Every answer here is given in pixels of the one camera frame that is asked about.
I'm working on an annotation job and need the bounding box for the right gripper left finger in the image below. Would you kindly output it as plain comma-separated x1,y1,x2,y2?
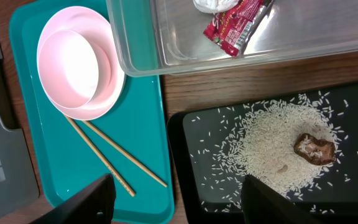
31,174,116,224

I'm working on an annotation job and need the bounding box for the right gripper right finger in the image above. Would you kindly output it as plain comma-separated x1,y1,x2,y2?
241,175,321,224

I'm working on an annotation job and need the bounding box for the pile of white rice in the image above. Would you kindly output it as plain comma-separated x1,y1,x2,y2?
223,103,339,198

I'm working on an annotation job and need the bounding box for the brown food piece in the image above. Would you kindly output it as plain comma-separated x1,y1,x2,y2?
293,133,336,166

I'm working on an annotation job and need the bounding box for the small pink bowl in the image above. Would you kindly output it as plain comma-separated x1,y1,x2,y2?
37,30,111,109

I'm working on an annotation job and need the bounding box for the red snack wrapper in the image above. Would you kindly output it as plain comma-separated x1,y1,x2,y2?
203,0,273,57

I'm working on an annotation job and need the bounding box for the white napkin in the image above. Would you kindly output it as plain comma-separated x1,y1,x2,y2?
193,0,239,14

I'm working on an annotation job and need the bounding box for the teal serving tray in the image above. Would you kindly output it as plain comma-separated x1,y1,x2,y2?
9,1,175,223

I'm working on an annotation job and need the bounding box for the black tray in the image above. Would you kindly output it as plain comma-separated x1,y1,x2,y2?
167,83,358,223

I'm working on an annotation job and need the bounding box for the wooden chopstick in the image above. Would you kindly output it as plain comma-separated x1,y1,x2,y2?
83,121,168,187
64,115,135,197

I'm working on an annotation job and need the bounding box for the large pink plate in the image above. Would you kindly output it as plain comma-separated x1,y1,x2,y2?
37,6,126,120

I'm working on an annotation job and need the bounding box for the clear plastic bin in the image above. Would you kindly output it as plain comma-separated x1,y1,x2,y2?
107,0,358,77

